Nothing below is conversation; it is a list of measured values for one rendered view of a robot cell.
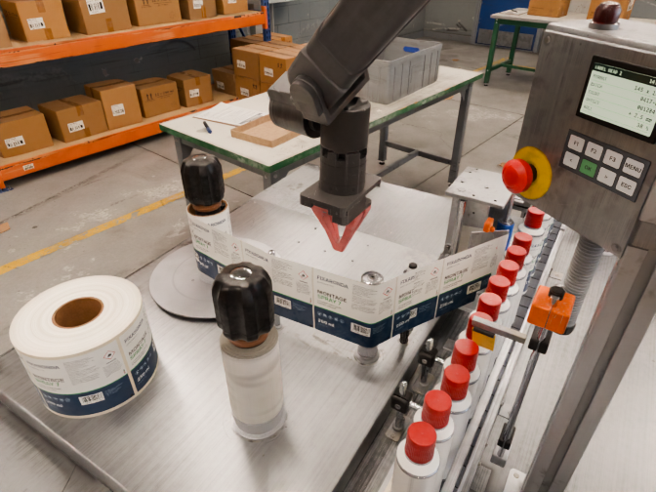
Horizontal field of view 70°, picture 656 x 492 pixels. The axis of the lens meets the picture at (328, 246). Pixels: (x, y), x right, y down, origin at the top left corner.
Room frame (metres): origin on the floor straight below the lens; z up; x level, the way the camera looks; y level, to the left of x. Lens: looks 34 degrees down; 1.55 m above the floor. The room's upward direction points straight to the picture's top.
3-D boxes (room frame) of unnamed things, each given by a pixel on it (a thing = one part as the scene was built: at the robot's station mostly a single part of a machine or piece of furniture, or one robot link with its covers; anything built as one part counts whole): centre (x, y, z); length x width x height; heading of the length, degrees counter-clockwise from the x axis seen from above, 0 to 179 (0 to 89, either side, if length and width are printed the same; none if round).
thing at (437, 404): (0.36, -0.13, 0.98); 0.05 x 0.05 x 0.20
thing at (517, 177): (0.48, -0.21, 1.33); 0.04 x 0.03 x 0.04; 23
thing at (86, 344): (0.59, 0.42, 0.95); 0.20 x 0.20 x 0.14
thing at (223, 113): (2.24, 0.50, 0.81); 0.38 x 0.36 x 0.02; 140
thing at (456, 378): (0.41, -0.16, 0.98); 0.05 x 0.05 x 0.20
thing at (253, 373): (0.49, 0.11, 1.03); 0.09 x 0.09 x 0.30
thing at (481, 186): (0.82, -0.30, 1.14); 0.14 x 0.11 x 0.01; 148
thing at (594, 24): (0.48, -0.26, 1.49); 0.03 x 0.03 x 0.02
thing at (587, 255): (0.50, -0.33, 1.18); 0.04 x 0.04 x 0.21
